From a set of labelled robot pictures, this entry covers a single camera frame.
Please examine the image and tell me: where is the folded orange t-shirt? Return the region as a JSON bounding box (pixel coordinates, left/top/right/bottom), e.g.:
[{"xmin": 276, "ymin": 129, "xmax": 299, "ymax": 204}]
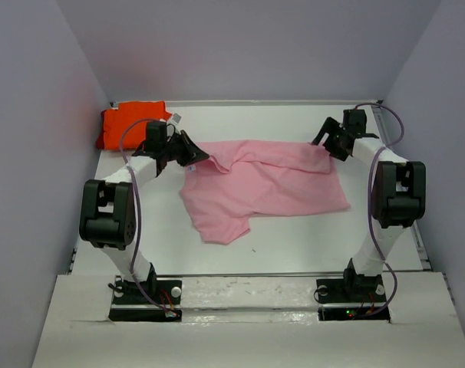
[{"xmin": 95, "ymin": 101, "xmax": 172, "ymax": 151}]

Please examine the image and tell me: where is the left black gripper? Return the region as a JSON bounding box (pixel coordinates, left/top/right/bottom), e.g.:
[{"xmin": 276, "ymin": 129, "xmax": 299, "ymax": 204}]
[{"xmin": 161, "ymin": 130, "xmax": 208, "ymax": 167}]

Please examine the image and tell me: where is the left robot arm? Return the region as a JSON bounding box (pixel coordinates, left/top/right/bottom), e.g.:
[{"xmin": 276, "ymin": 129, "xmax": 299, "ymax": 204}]
[{"xmin": 79, "ymin": 114, "xmax": 209, "ymax": 303}]

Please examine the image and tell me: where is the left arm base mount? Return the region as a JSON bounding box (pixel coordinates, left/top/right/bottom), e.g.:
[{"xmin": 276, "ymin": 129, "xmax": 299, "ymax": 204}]
[{"xmin": 108, "ymin": 273, "xmax": 183, "ymax": 323}]

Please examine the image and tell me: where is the pink t-shirt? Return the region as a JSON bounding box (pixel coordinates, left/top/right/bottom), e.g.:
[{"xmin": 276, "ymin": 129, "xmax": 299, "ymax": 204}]
[{"xmin": 180, "ymin": 140, "xmax": 350, "ymax": 245}]

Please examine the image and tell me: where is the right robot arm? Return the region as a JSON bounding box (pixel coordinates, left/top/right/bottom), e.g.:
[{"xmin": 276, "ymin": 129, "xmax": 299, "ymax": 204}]
[{"xmin": 312, "ymin": 107, "xmax": 427, "ymax": 301}]

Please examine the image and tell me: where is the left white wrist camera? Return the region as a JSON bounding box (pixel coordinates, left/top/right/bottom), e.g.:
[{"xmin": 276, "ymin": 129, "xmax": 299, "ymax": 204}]
[{"xmin": 167, "ymin": 113, "xmax": 182, "ymax": 126}]

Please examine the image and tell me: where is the aluminium table edge rail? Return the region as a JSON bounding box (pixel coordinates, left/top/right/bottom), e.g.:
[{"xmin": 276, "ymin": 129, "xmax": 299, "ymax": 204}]
[{"xmin": 109, "ymin": 99, "xmax": 383, "ymax": 108}]

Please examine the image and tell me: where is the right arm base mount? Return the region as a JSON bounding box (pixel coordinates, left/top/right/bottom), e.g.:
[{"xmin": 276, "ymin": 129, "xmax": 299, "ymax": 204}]
[{"xmin": 313, "ymin": 268, "xmax": 391, "ymax": 322}]

